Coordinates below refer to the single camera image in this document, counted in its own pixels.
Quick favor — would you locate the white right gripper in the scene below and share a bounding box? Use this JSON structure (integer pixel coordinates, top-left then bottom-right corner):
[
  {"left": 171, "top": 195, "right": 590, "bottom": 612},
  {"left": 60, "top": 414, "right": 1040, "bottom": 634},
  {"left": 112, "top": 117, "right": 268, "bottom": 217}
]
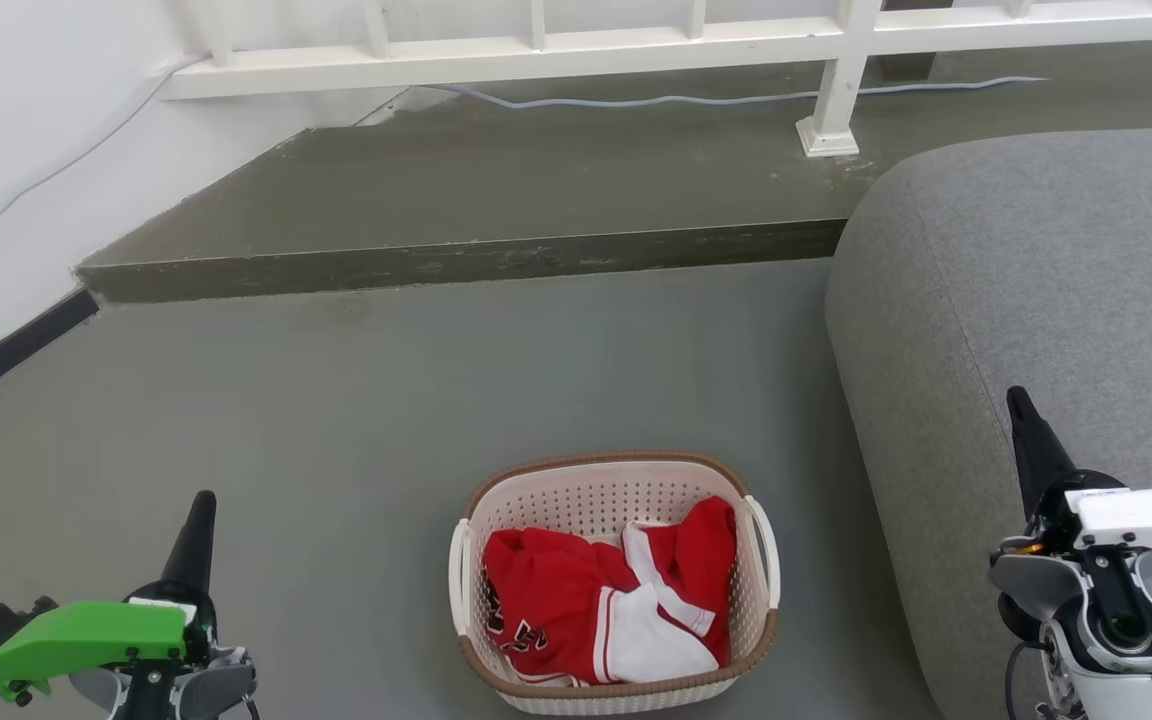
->
[{"left": 1006, "top": 386, "right": 1152, "bottom": 563}]

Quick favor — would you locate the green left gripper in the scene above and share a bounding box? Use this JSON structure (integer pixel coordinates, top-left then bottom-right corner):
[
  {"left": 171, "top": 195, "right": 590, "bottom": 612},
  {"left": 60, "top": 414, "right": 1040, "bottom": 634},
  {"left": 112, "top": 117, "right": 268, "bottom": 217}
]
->
[{"left": 0, "top": 490, "right": 218, "bottom": 707}]

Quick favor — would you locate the white perforated plastic laundry basket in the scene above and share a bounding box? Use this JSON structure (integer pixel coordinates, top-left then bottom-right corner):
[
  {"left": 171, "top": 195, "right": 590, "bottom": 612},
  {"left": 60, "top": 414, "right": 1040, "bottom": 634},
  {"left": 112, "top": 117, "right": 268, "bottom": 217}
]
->
[{"left": 448, "top": 451, "right": 782, "bottom": 715}]

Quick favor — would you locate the grey fabric sofa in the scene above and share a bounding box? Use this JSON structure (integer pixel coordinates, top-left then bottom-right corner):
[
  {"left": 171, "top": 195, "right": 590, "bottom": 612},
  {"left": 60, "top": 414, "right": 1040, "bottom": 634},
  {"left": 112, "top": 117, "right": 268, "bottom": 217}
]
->
[{"left": 824, "top": 125, "right": 1152, "bottom": 720}]

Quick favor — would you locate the black baseboard strip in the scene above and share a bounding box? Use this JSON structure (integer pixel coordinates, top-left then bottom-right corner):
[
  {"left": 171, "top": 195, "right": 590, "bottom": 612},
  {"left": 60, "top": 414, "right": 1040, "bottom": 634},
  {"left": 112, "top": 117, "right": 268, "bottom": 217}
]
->
[{"left": 0, "top": 288, "right": 100, "bottom": 421}]

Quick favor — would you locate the red and white sports clothing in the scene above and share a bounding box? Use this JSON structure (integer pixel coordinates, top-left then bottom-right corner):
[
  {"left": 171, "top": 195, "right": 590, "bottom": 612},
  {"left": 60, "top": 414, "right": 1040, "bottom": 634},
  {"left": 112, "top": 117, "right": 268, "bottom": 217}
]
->
[{"left": 482, "top": 496, "right": 739, "bottom": 688}]

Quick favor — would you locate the white wooden railing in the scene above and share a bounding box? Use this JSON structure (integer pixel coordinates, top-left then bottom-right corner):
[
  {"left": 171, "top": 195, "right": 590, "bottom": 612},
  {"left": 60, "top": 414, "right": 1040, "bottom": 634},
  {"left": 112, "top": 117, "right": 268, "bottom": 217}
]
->
[{"left": 158, "top": 0, "right": 1152, "bottom": 158}]

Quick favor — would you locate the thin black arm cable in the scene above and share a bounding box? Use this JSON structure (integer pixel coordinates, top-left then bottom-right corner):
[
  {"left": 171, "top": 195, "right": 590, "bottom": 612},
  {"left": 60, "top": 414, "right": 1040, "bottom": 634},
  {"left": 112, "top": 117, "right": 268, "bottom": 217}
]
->
[{"left": 1004, "top": 640, "right": 1052, "bottom": 720}]

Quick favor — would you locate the thin grey cable on wall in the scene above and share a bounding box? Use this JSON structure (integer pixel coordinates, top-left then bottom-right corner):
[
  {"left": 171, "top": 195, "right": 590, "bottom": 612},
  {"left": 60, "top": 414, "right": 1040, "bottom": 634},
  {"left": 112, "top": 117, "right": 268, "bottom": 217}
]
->
[{"left": 0, "top": 52, "right": 207, "bottom": 266}]

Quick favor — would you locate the grey cable on floor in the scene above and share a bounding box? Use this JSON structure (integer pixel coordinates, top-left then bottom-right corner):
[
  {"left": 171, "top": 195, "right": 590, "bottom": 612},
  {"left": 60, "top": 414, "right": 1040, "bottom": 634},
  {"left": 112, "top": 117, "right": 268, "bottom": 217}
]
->
[{"left": 426, "top": 76, "right": 1049, "bottom": 109}]

